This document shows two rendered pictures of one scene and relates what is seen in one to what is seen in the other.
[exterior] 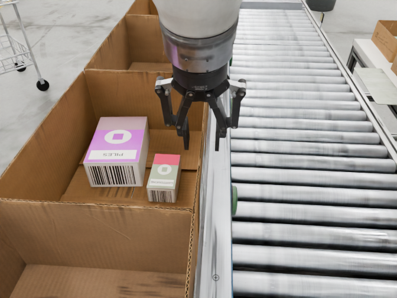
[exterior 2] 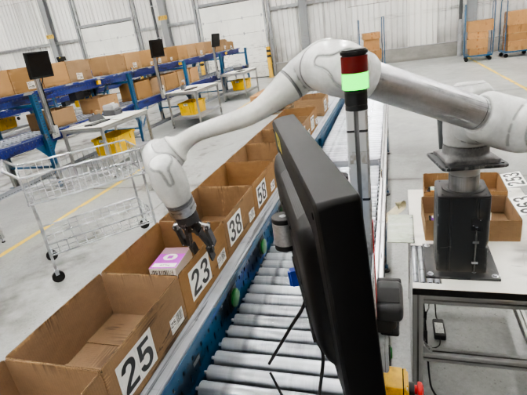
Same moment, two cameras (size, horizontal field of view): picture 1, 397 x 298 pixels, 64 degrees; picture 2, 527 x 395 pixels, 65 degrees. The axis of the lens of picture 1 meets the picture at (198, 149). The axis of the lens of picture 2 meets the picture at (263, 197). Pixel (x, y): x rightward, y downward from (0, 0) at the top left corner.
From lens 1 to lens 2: 1.00 m
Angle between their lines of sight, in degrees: 23
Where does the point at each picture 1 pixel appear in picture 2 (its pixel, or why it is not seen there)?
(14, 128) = not seen: hidden behind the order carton
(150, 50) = (214, 208)
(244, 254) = (235, 329)
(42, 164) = (127, 266)
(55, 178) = not seen: hidden behind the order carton
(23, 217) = (114, 282)
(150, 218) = (161, 280)
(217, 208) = (212, 293)
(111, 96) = (173, 236)
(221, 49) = (183, 211)
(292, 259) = (263, 332)
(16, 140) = not seen: hidden behind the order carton
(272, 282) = (245, 342)
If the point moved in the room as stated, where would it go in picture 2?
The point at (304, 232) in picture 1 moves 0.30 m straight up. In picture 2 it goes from (278, 319) to (268, 247)
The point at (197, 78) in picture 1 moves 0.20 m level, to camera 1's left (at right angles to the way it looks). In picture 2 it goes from (181, 222) to (125, 223)
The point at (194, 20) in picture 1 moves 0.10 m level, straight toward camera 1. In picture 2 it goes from (169, 202) to (154, 217)
